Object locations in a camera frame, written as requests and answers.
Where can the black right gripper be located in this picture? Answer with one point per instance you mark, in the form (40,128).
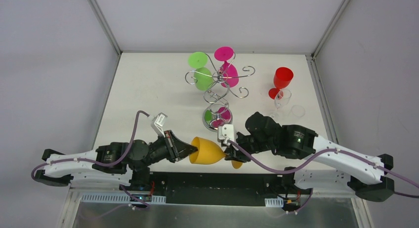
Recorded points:
(237,149)

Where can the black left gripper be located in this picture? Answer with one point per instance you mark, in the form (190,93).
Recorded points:
(173,146)

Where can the orange wine glass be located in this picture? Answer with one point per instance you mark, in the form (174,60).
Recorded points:
(208,152)

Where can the chrome wine glass rack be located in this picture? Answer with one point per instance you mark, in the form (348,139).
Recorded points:
(218,111)

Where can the green wine glass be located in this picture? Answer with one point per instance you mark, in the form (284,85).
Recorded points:
(200,76)

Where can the clear wine glass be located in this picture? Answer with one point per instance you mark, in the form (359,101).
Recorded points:
(296,112)
(281,98)

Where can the pink wine glass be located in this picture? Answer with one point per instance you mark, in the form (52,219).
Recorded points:
(229,72)

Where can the red wine glass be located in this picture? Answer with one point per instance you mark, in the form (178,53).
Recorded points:
(282,78)

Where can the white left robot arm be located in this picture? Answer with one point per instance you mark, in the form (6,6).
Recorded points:
(119,163)

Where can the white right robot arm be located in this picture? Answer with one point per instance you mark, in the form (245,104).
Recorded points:
(325,164)

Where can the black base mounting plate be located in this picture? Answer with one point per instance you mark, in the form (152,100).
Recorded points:
(215,189)

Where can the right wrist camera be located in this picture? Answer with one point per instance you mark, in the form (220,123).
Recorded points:
(226,134)

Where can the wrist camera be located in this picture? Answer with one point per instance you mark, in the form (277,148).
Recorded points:
(157,123)
(226,134)

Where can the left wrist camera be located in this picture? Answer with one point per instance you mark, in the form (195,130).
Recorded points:
(157,123)

